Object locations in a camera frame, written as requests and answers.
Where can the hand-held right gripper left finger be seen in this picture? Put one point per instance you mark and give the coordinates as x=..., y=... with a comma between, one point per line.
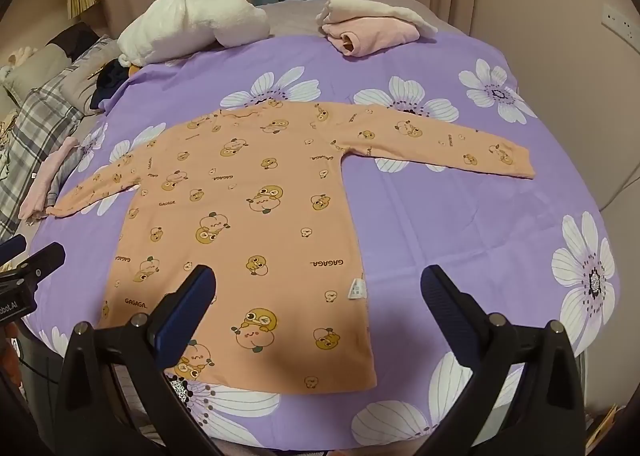
x=185, y=321

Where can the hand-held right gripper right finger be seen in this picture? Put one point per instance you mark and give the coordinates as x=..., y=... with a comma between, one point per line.
x=445, y=306

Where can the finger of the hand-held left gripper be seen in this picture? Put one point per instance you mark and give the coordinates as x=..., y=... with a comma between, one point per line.
x=12, y=246
x=45, y=256

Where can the orange printed shirt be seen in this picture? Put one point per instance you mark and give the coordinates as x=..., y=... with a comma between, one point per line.
x=240, y=196

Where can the small pink garment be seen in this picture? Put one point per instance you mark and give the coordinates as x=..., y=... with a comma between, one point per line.
x=45, y=175

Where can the purple floral bed sheet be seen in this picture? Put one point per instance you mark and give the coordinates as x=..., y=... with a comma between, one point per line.
x=450, y=216

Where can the printed cream cloth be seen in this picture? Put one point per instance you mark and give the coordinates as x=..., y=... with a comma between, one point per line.
x=5, y=145

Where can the plaid quilt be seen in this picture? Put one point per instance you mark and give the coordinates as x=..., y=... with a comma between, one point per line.
x=35, y=110

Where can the grey and brown pillow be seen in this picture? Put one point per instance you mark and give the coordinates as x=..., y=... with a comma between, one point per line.
x=35, y=63

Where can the white plush toy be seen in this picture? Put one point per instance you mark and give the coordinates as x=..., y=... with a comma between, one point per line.
x=15, y=58

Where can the dark navy cloth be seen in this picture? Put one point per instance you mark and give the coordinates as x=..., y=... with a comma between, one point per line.
x=107, y=75

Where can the small orange object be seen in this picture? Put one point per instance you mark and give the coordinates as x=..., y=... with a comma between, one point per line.
x=133, y=68

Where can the white fluffy blanket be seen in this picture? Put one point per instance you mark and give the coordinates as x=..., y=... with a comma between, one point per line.
x=190, y=20

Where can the pink folded garment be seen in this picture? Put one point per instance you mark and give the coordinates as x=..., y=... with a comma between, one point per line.
x=380, y=33

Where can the cream folded garment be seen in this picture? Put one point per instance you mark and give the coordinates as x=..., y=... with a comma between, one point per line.
x=350, y=8

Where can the white wall socket strip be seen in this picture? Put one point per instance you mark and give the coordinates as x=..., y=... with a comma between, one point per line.
x=620, y=18

